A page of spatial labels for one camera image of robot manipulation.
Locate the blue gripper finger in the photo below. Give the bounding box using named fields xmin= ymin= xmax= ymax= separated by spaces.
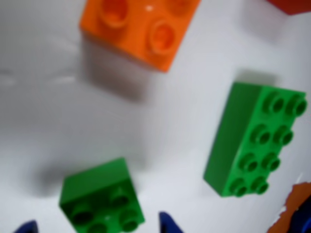
xmin=158 ymin=210 xmax=187 ymax=233
xmin=13 ymin=219 xmax=39 ymax=233

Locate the green 2x2 block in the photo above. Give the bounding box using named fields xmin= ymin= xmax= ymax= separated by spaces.
xmin=59 ymin=157 xmax=146 ymax=233

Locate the green 2x4 block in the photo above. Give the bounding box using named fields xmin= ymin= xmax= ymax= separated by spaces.
xmin=203 ymin=82 xmax=308 ymax=198

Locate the orange 2x2 block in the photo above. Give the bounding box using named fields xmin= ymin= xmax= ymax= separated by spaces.
xmin=79 ymin=0 xmax=202 ymax=73

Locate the red 2x2 block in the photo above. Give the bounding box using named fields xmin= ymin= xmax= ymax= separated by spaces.
xmin=266 ymin=0 xmax=311 ymax=16

